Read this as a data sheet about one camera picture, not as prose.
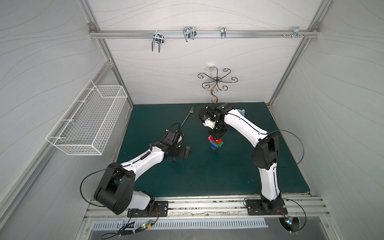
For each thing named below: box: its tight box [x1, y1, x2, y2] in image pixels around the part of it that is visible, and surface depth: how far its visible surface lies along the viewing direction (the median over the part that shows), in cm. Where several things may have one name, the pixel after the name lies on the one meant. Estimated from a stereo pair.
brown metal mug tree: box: [197, 68, 238, 104], surface depth 95 cm
